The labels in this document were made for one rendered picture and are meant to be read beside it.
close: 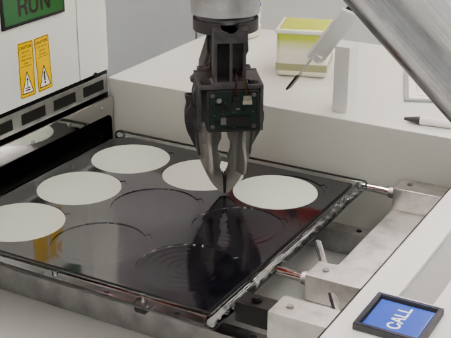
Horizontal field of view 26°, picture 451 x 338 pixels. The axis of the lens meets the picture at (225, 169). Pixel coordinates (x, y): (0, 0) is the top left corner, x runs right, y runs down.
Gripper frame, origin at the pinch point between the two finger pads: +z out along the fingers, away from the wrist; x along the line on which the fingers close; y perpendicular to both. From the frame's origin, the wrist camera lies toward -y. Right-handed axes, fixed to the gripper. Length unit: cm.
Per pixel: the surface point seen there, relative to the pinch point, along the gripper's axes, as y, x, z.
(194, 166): -8.2, -2.8, 1.6
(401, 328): 42.1, 9.3, -4.8
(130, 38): -289, -8, 58
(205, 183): -2.8, -2.0, 1.6
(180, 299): 24.7, -6.7, 1.6
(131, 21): -290, -7, 51
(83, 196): -0.5, -16.5, 1.6
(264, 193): 1.2, 4.7, 1.5
